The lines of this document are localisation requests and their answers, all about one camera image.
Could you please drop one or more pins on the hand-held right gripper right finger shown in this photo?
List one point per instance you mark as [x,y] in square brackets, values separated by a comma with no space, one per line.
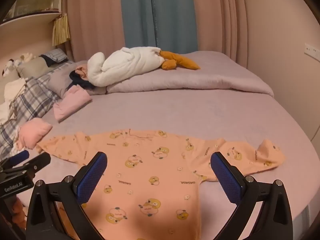
[225,177]

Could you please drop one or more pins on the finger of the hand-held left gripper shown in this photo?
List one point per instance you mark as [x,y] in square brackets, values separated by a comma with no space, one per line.
[19,157]
[37,163]

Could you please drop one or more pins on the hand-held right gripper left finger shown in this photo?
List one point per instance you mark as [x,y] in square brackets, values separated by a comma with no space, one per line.
[92,177]

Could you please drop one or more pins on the orange printed baby shirt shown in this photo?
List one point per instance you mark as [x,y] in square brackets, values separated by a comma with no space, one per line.
[150,180]

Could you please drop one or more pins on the peach folded cloth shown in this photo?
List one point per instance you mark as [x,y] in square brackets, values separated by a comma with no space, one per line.
[32,132]

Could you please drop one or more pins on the white cloth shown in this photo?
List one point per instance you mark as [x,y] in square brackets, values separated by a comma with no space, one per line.
[12,90]

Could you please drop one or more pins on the pink folded cloth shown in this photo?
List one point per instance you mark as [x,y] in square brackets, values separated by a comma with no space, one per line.
[72,102]

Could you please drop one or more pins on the bed with lilac sheet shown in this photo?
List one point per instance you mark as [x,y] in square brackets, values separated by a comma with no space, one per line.
[175,115]

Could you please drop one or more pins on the grey pillow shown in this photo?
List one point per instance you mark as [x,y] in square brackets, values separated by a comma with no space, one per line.
[60,80]

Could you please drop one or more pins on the olive pillow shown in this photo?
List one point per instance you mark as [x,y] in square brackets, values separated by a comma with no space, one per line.
[32,67]

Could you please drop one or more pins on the black and white plush toy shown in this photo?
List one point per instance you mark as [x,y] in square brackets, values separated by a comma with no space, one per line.
[7,67]

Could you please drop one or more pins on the dark navy cloth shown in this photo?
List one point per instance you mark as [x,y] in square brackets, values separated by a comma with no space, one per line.
[80,81]

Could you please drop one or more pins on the lilac quilt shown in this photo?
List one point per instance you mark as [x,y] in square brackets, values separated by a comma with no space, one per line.
[200,80]

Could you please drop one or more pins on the small white plush toy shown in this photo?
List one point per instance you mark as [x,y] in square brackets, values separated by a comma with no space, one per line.
[25,56]

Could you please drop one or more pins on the small pink cloth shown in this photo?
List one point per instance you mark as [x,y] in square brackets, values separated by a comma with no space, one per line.
[82,70]

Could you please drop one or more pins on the blue striped pillow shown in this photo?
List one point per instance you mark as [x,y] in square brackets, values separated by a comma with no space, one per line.
[57,54]

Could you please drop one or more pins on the white goose plush toy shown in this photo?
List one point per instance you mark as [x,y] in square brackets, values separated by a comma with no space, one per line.
[130,60]

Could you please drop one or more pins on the yellow fringed cloth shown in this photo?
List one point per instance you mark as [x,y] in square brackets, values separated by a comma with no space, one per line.
[60,31]

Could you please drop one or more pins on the pink curtain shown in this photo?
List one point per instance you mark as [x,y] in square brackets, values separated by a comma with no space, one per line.
[95,17]
[220,17]

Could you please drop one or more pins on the blue curtain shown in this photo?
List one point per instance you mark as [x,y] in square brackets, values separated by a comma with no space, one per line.
[157,12]

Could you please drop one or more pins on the cream wall shelf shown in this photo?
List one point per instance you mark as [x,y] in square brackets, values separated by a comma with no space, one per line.
[30,5]

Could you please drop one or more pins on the white wall socket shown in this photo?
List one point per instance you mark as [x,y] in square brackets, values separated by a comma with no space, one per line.
[312,51]

